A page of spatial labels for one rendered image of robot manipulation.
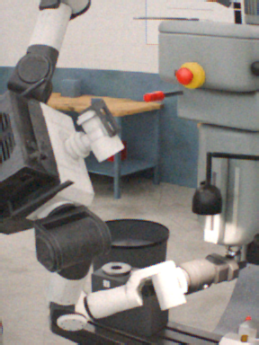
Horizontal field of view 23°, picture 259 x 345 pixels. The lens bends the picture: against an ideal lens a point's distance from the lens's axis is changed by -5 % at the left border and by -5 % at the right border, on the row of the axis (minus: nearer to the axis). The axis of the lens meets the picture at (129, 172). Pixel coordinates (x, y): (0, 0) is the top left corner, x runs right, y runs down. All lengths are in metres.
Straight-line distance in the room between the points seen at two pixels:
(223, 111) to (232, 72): 0.16
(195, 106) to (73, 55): 6.29
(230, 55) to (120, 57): 5.94
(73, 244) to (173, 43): 0.50
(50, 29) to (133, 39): 5.55
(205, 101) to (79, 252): 0.47
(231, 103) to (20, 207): 0.54
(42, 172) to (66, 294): 0.33
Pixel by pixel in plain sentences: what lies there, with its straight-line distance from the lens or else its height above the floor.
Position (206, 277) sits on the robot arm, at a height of 1.25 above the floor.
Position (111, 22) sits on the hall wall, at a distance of 7.37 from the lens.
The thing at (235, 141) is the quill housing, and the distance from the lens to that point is 1.54.
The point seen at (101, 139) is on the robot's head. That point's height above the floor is 1.61.
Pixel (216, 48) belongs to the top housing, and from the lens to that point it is 1.39.
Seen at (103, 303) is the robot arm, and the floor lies 1.19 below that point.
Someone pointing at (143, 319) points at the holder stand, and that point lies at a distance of 1.97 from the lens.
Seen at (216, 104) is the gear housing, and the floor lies 1.68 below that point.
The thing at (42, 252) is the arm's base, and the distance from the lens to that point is 1.39.
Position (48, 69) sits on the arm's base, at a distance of 1.53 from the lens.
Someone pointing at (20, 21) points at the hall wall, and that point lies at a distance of 8.54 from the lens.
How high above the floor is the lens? 1.90
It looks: 15 degrees down
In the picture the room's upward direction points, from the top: straight up
